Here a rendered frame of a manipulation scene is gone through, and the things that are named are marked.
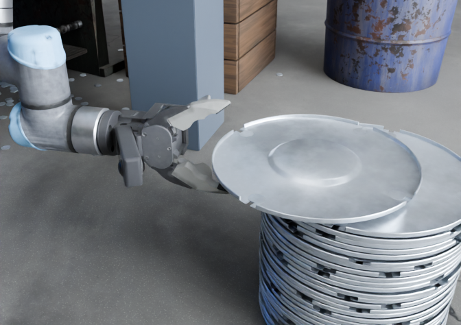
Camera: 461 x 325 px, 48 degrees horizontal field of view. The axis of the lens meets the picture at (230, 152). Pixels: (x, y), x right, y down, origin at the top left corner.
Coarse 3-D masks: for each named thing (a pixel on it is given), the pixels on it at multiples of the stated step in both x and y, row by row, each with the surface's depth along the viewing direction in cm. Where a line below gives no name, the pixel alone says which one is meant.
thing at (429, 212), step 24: (408, 144) 79; (432, 144) 79; (432, 168) 73; (456, 168) 73; (432, 192) 67; (456, 192) 67; (384, 216) 63; (408, 216) 63; (432, 216) 63; (456, 216) 63
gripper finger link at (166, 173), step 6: (174, 162) 79; (156, 168) 79; (168, 168) 78; (174, 168) 78; (162, 174) 79; (168, 174) 79; (168, 180) 79; (174, 180) 79; (180, 180) 79; (186, 186) 79
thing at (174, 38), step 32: (128, 0) 115; (160, 0) 112; (192, 0) 110; (128, 32) 118; (160, 32) 116; (192, 32) 113; (128, 64) 123; (160, 64) 120; (192, 64) 117; (160, 96) 124; (192, 96) 121; (192, 128) 125
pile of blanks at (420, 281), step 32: (288, 224) 66; (320, 224) 63; (288, 256) 68; (320, 256) 64; (352, 256) 63; (384, 256) 61; (416, 256) 61; (448, 256) 63; (288, 288) 70; (320, 288) 66; (352, 288) 64; (384, 288) 63; (416, 288) 64; (448, 288) 69; (288, 320) 74; (320, 320) 68; (352, 320) 66; (384, 320) 66; (416, 320) 67
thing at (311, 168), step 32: (256, 128) 82; (288, 128) 82; (320, 128) 82; (352, 128) 82; (224, 160) 73; (256, 160) 73; (288, 160) 72; (320, 160) 72; (352, 160) 72; (384, 160) 73; (416, 160) 72; (256, 192) 66; (288, 192) 66; (320, 192) 66; (352, 192) 66; (384, 192) 66; (416, 192) 65
